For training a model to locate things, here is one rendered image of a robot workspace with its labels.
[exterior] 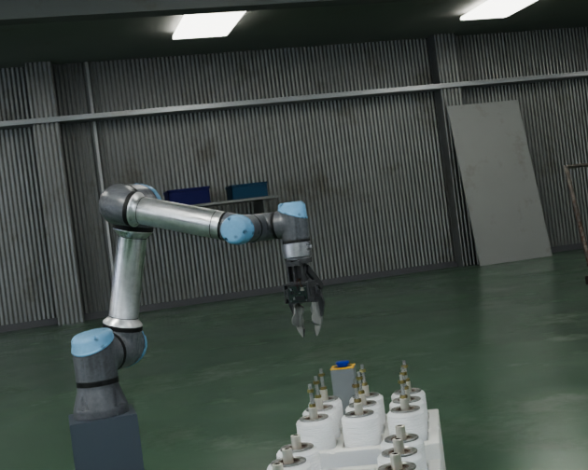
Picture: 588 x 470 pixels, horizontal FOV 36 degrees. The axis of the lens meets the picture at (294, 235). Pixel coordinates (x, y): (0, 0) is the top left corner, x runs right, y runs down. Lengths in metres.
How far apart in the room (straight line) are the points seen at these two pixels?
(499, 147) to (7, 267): 6.38
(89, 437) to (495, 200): 9.92
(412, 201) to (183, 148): 3.09
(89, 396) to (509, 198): 9.99
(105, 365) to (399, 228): 9.64
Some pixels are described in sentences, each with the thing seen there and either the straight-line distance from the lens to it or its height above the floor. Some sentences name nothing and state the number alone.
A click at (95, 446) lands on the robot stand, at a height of 0.23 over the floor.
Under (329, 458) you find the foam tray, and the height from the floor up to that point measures 0.16.
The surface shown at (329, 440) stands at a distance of 2.37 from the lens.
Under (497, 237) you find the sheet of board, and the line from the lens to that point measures 11.96.
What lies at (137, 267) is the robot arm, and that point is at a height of 0.69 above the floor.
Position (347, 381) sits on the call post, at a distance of 2.74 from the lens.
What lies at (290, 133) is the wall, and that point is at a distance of 11.64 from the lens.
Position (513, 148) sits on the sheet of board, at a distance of 12.39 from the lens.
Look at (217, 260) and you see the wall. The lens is 11.31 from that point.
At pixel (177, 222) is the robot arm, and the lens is 2.40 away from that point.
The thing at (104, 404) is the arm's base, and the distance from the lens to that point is 2.55.
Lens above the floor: 0.74
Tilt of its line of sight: level
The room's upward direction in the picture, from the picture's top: 7 degrees counter-clockwise
